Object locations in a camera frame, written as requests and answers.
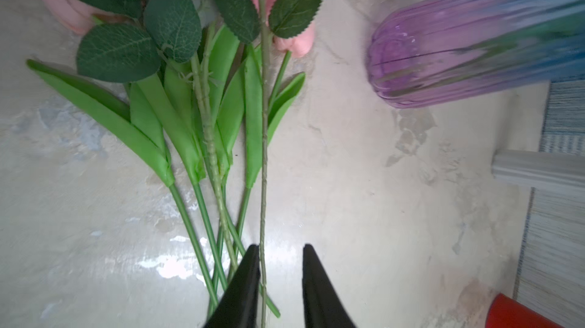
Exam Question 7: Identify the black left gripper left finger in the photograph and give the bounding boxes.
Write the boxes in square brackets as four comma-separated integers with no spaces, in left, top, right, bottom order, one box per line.
[204,244,261,328]

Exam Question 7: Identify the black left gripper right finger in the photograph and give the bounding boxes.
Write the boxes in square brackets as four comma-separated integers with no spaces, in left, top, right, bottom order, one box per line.
[302,244,356,328]

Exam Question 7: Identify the pink peony stem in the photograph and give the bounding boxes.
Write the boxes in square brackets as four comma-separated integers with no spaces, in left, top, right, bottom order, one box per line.
[57,0,245,286]

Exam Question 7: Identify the pink rose stem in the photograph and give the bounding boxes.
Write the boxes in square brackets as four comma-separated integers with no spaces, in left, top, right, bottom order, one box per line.
[214,0,323,326]

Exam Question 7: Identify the white ribbed vase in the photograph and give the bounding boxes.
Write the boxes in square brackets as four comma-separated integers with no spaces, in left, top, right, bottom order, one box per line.
[491,150,584,195]

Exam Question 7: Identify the purple glass vase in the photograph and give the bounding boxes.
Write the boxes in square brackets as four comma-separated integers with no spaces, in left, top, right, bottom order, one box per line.
[367,0,584,108]

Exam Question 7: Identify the red cup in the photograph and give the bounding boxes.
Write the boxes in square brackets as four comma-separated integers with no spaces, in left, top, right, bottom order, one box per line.
[484,294,562,328]

